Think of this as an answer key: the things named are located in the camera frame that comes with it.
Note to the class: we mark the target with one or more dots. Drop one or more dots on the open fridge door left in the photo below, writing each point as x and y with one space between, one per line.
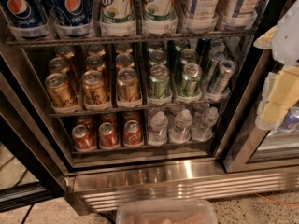
28 174

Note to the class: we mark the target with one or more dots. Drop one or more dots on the clear plastic food container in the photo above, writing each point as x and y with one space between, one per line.
166 212

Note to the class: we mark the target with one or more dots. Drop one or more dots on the front middle red can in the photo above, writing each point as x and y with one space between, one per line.
108 136

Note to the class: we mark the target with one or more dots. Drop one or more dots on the steel fridge base grille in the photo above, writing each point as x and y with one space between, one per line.
104 190

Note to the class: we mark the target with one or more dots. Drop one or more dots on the silver slim can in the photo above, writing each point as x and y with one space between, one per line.
221 77
214 57

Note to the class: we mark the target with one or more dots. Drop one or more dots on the pepsi bottle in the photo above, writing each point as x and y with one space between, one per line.
73 17
25 14

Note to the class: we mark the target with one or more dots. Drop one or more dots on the front middle gold can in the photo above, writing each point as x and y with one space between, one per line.
94 88

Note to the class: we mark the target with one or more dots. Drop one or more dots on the second row right green can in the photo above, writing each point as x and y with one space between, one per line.
185 57

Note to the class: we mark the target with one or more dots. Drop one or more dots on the right Pepsi bottle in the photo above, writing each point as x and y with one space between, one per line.
73 17

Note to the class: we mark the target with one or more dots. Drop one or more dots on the water bottle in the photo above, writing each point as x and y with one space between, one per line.
158 129
203 130
180 131

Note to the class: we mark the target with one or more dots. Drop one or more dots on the front left gold can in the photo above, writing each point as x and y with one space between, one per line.
60 91

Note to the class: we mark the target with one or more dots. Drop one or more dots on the right white label bottle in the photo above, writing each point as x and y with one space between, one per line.
236 13

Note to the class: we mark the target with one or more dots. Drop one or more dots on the front right red can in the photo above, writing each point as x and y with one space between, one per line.
132 133

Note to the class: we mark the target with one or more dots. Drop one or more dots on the second row middle gold can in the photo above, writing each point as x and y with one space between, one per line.
97 63

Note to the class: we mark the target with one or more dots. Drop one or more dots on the second row gold can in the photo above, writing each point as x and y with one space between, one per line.
61 65
124 60
97 63

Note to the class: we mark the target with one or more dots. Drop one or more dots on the front silver slim can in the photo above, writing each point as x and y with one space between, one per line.
221 77

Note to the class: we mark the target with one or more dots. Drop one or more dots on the left 7UP bottle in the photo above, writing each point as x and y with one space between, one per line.
117 15

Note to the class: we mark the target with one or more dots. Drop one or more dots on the red can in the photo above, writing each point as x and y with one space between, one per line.
132 133
83 138
108 136

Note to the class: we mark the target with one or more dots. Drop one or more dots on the blue can behind glass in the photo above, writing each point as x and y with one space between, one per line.
291 120

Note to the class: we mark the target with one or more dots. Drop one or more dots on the top wire shelf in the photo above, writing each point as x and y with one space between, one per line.
124 39

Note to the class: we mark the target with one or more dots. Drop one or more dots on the left Pepsi bottle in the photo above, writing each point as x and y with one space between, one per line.
25 14

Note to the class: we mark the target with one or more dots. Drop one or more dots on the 7up bottle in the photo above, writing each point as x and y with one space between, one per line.
117 15
158 15

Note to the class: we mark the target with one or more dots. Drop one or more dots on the front left red can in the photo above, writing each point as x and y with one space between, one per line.
83 138

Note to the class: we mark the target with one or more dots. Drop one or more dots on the white label bottle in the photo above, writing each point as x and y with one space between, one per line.
236 13
199 15

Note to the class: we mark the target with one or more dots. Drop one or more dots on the second row right gold can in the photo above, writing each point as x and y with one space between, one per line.
124 60

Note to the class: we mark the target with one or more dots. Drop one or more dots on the second row left green can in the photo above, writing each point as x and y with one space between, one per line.
157 57

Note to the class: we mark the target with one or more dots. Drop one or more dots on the left white label bottle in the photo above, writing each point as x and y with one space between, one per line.
199 15

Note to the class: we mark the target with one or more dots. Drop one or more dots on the middle water bottle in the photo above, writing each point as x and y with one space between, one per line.
180 131

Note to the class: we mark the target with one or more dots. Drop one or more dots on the right water bottle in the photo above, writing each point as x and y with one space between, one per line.
203 130

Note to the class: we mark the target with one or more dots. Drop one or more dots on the right 7UP bottle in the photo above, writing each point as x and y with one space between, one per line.
158 15

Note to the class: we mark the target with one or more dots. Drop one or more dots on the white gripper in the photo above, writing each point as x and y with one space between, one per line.
287 42

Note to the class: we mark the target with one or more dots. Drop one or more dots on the front right gold can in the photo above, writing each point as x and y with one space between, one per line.
128 85

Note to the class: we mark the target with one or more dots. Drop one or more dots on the second row green can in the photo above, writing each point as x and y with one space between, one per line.
185 57
157 57

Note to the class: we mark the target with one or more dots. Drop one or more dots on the left water bottle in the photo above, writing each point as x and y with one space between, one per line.
158 129

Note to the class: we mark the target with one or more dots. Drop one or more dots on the second row left gold can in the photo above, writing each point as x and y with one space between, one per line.
61 65

